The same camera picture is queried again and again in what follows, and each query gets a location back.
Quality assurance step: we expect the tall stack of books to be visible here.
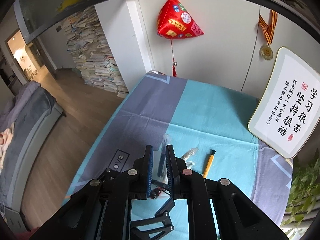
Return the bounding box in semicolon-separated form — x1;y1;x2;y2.
61;6;129;98

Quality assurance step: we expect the striped ribbon medal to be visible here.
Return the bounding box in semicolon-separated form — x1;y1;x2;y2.
258;10;278;61

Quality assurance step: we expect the clear capped gel pen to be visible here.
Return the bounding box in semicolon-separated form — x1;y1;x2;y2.
181;147;199;161

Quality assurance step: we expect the red hanging fabric ornament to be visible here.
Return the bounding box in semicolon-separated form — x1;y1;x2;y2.
157;0;204;40

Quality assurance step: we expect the blue clear gel pen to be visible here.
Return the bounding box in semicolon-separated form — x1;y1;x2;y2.
157;134;171;177

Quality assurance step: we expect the teal and grey tablecloth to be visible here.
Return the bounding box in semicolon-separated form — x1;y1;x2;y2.
67;73;293;225

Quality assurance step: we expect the white clear gel pen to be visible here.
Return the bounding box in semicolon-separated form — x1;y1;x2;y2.
186;161;195;169

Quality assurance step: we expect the framed calligraphy sign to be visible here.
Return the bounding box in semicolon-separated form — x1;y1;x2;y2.
248;47;319;159

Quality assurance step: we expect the grey bed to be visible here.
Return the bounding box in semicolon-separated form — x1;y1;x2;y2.
0;81;67;210

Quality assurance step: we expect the green potted plant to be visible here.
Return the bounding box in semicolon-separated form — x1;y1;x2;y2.
280;150;319;239

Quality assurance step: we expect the frosted translucent plastic cup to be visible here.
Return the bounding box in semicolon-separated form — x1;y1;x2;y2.
151;150;169;190

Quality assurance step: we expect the red utility knife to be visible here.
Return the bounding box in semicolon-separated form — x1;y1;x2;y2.
150;187;166;199

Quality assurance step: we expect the yellow black pen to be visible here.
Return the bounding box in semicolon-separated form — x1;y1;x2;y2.
203;150;216;178

